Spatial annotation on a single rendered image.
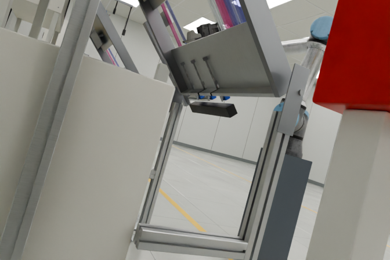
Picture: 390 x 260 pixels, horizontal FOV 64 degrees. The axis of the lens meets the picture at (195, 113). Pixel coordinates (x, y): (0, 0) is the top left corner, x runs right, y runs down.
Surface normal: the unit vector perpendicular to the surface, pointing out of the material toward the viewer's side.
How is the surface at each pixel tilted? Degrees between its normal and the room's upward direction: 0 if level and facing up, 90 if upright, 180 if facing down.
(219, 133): 90
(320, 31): 82
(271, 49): 90
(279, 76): 90
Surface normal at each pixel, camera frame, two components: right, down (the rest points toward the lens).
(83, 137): 0.40, 0.06
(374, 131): -0.87, -0.27
